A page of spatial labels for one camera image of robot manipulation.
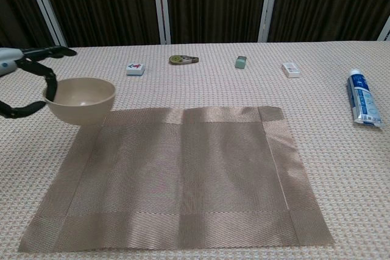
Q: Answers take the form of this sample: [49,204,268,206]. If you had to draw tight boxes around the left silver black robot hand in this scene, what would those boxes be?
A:
[0,46,77,120]

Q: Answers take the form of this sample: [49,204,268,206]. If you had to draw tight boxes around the pink beige bowl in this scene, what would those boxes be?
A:
[42,77,116,126]

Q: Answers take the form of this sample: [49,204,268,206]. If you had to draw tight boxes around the brown woven placemat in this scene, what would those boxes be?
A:
[17,105,336,253]

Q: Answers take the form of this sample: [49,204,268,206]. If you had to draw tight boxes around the black pleated curtain panel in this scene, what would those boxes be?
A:
[164,0,271,44]
[36,0,161,47]
[0,0,59,49]
[268,0,390,43]

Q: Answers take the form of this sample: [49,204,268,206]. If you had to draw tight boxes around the white mahjong tile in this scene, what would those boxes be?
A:
[126,62,146,77]

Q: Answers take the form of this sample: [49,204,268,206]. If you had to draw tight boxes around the olive correction tape dispenser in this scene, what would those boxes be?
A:
[169,55,199,66]

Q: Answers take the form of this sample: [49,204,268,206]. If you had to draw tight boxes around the beige waffle-weave tablecloth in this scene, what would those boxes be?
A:
[0,40,390,260]

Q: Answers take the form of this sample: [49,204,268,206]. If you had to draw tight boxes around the small white printed box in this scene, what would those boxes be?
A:
[282,62,302,79]

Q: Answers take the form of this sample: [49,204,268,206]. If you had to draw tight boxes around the blue white toothpaste tube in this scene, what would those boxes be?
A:
[346,69,384,129]

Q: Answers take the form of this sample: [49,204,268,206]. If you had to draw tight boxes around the aluminium screen post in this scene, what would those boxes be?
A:
[377,18,390,41]
[151,0,171,44]
[258,0,281,43]
[23,0,68,48]

